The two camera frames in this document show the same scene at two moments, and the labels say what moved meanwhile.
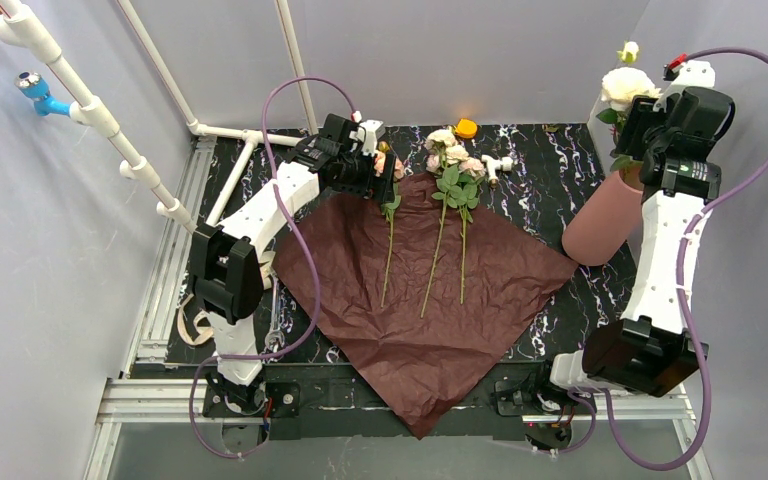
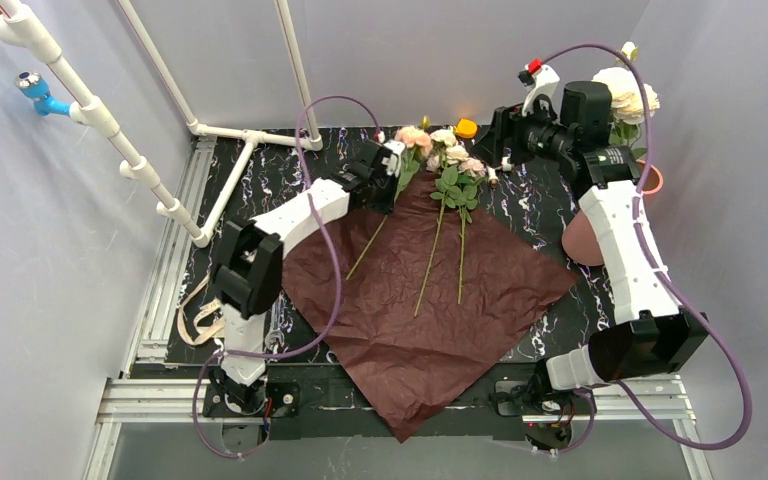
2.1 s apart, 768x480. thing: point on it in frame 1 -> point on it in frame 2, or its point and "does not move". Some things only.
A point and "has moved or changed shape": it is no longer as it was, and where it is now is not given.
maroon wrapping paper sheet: [431, 294] does not move
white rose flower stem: [619, 88] does not move
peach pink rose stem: [388, 209] has moved or changed shape
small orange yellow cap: [466, 128] does not move
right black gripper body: [634, 125] -> [505, 132]
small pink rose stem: [467, 184] does not move
